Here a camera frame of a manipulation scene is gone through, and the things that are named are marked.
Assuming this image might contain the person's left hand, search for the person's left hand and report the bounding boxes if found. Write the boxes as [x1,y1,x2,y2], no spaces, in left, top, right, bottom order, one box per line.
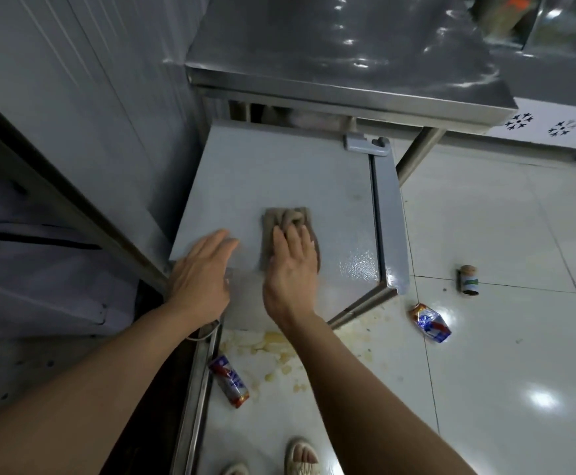
[168,230,242,324]

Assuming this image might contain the person's right hand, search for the person's right hand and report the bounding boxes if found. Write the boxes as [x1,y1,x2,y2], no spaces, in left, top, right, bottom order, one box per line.
[262,223,321,330]

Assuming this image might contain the brown cleaning cloth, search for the brown cleaning cloth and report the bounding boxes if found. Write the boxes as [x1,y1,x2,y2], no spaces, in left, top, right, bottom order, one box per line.
[260,207,322,273]

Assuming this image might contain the person's right forearm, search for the person's right forearm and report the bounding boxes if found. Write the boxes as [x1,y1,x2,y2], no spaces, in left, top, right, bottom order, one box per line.
[272,311,481,475]

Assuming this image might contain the person's left forearm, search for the person's left forearm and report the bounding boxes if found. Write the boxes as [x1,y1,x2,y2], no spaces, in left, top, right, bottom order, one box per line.
[0,294,220,475]

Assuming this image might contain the grey cabinet door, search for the grey cabinet door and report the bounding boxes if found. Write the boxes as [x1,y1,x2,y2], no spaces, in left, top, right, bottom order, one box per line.
[169,119,411,333]

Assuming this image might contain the yellow liquid spill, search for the yellow liquid spill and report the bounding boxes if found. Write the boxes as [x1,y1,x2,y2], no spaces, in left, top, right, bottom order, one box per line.
[219,311,393,396]

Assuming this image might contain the crushed red blue drink can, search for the crushed red blue drink can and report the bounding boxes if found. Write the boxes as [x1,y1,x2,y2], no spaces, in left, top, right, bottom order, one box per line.
[408,303,452,344]

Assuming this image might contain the small jar with green label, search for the small jar with green label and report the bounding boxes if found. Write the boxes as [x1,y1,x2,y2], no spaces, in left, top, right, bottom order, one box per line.
[457,265,482,296]

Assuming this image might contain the stainless steel refrigerator cabinet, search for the stainless steel refrigerator cabinet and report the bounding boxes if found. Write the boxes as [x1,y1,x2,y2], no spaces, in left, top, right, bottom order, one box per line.
[0,84,225,475]

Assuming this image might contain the beige sandal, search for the beige sandal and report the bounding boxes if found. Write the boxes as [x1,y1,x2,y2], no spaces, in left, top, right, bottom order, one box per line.
[284,438,321,475]

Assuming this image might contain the stainless steel table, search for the stainless steel table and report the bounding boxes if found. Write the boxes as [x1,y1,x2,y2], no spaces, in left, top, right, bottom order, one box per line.
[184,0,518,189]

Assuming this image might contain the white cabinet with flower cutouts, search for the white cabinet with flower cutouts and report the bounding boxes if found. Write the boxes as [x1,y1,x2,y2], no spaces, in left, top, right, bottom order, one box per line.
[486,96,576,160]

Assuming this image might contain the thin grey cable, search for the thin grey cable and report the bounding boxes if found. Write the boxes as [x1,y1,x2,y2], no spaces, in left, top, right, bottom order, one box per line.
[186,319,220,343]

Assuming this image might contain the grey door latch handle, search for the grey door latch handle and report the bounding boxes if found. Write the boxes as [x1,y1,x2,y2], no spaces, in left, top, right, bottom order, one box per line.
[343,133,392,157]

